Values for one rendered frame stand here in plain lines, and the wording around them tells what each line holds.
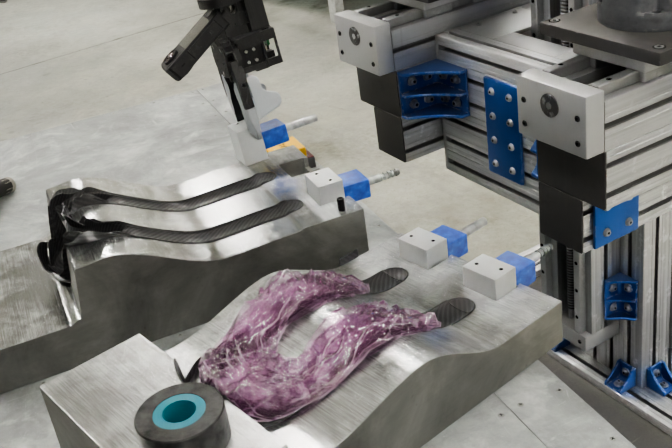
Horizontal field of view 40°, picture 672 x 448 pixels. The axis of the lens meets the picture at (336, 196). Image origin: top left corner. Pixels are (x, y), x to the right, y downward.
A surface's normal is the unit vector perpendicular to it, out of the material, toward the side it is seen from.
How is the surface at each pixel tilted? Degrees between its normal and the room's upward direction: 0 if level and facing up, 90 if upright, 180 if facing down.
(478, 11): 90
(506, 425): 0
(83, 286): 90
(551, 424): 0
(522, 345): 90
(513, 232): 0
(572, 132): 90
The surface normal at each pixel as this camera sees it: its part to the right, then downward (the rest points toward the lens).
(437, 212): -0.13, -0.88
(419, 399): 0.64, 0.27
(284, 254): 0.39, 0.37
